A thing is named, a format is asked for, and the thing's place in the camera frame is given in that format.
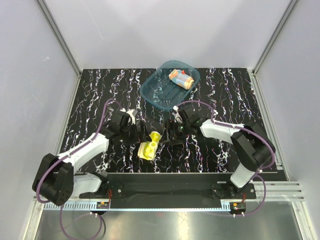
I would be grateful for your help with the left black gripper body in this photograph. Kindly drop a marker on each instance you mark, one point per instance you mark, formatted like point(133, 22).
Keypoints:
point(129, 134)

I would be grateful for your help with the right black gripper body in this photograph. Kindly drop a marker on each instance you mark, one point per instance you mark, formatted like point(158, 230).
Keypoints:
point(180, 130)

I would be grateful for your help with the yellow patterned towel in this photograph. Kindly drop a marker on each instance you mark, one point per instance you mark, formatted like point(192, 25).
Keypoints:
point(147, 150)

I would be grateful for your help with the teal plastic basin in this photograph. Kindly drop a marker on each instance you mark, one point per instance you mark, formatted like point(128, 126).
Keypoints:
point(161, 92)

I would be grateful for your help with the orange polka dot towel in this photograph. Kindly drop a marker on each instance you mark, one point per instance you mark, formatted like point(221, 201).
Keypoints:
point(180, 78)

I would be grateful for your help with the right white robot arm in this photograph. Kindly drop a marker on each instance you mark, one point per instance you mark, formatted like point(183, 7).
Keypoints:
point(252, 146)

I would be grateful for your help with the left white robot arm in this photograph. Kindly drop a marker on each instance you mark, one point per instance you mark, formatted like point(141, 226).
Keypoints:
point(57, 181)

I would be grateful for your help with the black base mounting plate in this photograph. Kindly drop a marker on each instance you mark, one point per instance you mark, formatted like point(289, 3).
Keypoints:
point(168, 202)

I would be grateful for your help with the left connector board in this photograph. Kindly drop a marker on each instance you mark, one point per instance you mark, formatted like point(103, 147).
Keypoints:
point(103, 204)

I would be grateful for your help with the connector board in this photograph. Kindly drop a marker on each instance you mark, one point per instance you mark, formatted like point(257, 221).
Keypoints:
point(239, 206)
point(103, 204)

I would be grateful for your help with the right connector board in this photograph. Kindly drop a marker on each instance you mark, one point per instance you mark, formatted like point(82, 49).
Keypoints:
point(239, 206)

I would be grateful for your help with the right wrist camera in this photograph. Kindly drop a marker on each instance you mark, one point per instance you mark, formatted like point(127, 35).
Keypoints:
point(185, 115)

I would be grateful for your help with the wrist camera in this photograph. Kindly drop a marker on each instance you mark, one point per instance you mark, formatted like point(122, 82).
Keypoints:
point(132, 113)
point(185, 115)

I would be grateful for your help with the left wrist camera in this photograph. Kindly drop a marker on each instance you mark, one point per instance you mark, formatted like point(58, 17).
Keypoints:
point(132, 113)

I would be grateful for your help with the front aluminium rail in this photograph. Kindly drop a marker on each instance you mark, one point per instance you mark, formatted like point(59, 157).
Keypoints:
point(280, 191)

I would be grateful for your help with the left aluminium frame post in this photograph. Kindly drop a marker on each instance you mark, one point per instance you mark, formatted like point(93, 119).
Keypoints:
point(58, 35)

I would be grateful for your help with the aluminium frame post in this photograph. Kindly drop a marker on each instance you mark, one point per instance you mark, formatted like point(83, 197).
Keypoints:
point(58, 35)
point(275, 34)

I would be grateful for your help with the right aluminium frame post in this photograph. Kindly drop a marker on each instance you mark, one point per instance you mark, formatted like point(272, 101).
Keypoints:
point(275, 34)

